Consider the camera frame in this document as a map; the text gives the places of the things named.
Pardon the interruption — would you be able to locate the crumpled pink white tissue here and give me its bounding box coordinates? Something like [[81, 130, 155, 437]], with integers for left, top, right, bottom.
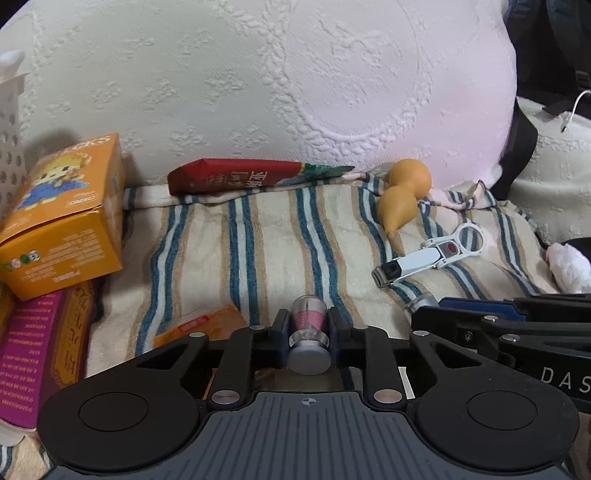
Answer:
[[546, 243, 591, 294]]

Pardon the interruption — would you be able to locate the orange gourd toy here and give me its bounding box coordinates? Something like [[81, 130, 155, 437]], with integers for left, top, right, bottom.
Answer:
[[378, 159, 433, 238]]

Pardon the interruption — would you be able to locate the orange pixel character box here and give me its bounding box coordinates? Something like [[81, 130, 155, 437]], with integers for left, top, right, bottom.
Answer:
[[1, 133, 125, 301]]

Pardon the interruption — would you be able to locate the cream quilted cover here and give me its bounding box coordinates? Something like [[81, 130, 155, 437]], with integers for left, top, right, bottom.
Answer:
[[509, 98, 590, 244]]

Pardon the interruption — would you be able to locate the small pink silver bottle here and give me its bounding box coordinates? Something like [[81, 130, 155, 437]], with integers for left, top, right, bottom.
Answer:
[[287, 295, 332, 376]]

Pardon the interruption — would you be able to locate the black backpack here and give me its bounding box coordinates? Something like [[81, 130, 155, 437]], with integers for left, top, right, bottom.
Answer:
[[492, 1, 590, 200]]

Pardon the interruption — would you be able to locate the white charging cable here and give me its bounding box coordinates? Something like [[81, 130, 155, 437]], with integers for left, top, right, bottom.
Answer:
[[560, 88, 591, 134]]

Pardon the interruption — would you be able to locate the white nail clipper with magnifier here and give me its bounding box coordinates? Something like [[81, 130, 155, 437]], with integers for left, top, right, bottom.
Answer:
[[372, 222, 486, 288]]

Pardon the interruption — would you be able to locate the large cream quilted pillow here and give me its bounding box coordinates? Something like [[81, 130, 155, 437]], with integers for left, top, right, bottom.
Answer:
[[1, 1, 516, 188]]

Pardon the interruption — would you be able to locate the magenta carton box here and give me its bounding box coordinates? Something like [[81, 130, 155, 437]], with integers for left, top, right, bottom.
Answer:
[[1, 281, 96, 446]]

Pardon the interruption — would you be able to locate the small orange sachet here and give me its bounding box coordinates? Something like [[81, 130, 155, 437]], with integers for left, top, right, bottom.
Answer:
[[153, 304, 249, 348]]

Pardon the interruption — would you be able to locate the white perforated plastic basket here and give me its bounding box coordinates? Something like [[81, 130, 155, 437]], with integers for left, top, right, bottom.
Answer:
[[0, 50, 27, 220]]

